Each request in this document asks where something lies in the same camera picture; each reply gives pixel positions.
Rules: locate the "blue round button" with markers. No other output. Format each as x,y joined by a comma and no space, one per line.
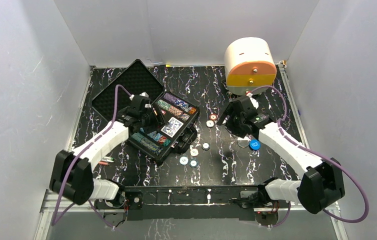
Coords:
254,145

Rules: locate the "red white chip hundred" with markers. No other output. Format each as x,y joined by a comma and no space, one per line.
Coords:
194,152

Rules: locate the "clear round button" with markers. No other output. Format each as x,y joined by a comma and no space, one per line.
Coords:
243,142

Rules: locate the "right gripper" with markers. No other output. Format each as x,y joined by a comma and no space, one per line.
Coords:
238,132

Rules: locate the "black poker set case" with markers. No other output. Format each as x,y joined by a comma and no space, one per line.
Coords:
134,80

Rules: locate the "light blue chip ten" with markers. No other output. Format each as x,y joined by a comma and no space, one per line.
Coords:
183,160

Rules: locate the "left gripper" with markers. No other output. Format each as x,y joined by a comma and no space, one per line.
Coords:
150,110

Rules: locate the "red white poker chip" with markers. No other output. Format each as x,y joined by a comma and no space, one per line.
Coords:
213,117

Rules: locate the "red marker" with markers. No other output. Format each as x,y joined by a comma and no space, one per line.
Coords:
103,163

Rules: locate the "green capped marker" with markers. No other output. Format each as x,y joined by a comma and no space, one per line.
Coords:
108,159

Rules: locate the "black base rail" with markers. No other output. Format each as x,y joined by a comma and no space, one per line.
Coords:
192,202

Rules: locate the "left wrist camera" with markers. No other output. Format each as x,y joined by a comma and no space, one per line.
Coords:
144,95

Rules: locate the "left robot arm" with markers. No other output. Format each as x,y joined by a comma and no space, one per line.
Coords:
72,174

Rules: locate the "white poker chip one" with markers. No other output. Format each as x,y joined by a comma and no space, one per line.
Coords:
210,123

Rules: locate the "white round drawer cabinet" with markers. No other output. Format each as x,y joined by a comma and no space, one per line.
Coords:
248,64

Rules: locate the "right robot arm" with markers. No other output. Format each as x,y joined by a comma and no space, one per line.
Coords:
321,182

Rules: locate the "blue playing card deck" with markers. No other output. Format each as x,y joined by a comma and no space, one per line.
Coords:
172,127

